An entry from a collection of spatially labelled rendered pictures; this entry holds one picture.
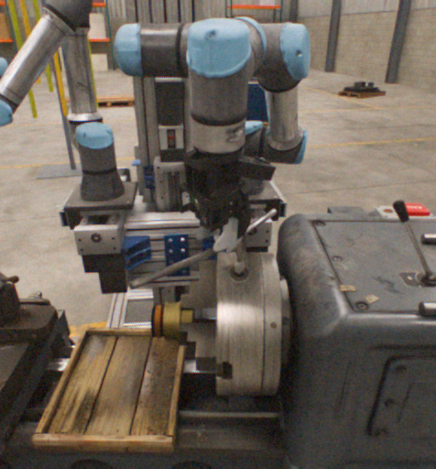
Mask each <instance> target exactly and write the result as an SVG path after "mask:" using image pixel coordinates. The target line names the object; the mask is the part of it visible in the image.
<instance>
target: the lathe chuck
mask: <svg viewBox="0 0 436 469"><path fill-rule="evenodd" d="M235 260H236V253H235V252H229V254H228V255H227V254H226V253H225V252H220V254H217V259H216V318H215V363H216V364H222V363H223V361H224V362H229V365H232V371H231V376H229V379H223V377H222V376H216V370H215V389H216V395H217V396H258V395H259V394H260V389H261V383H263V371H264V344H265V324H264V293H263V279H262V269H261V262H260V257H258V254H257V252H245V253H244V254H243V260H244V261H245V262H244V270H246V271H247V276H246V277H244V278H234V277H233V276H231V271H233V270H234V269H235Z"/></svg>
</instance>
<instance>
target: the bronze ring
mask: <svg viewBox="0 0 436 469"><path fill-rule="evenodd" d="M181 322H195V308H182V307H181V300H180V302H167V303H166V305H164V304H154V305H153V308H152V314H151V333H152V336H153V337H157V338H162V337H163V336H164V337H165V339H166V340H179V342H180V335H179V330H180V323H181Z"/></svg>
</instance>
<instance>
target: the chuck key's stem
mask: <svg viewBox="0 0 436 469"><path fill-rule="evenodd" d="M246 233H247V231H246ZM246 233H245V234H244V235H243V237H242V238H241V241H240V243H239V244H238V246H237V247H236V248H235V249H234V251H235V253H236V260H235V272H237V273H238V274H241V273H242V272H243V271H244V262H245V261H244V260H243V254H244V253H245V252H246Z"/></svg>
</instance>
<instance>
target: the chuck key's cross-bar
mask: <svg viewBox="0 0 436 469"><path fill-rule="evenodd" d="M276 214H277V210H276V209H271V210H270V212H268V213H266V214H265V215H263V216H262V217H261V218H258V219H257V220H255V221H254V222H252V223H251V224H250V226H249V227H248V229H247V233H246V234H247V235H248V234H249V233H250V232H252V231H253V230H255V229H256V228H257V227H258V226H260V225H261V224H262V223H263V222H265V221H266V220H268V219H269V218H270V217H272V216H274V215H276ZM224 250H225V249H223V250H220V251H214V250H213V248H211V249H209V250H206V251H203V252H201V253H200V254H198V255H196V256H193V257H189V258H187V259H184V260H182V261H180V262H177V263H174V264H172V265H170V266H168V267H166V268H162V269H161V270H158V271H156V272H154V273H151V274H148V275H145V276H144V277H141V278H138V279H135V280H132V281H130V283H129V288H130V289H137V288H139V287H142V286H144V285H146V284H149V283H151V282H153V280H156V279H158V278H162V277H165V276H167V275H169V274H171V273H173V272H175V271H179V270H181V269H183V268H185V267H187V266H188V265H192V264H194V263H196V262H199V261H201V260H203V259H206V258H208V257H210V256H214V255H216V254H220V252H222V251H224Z"/></svg>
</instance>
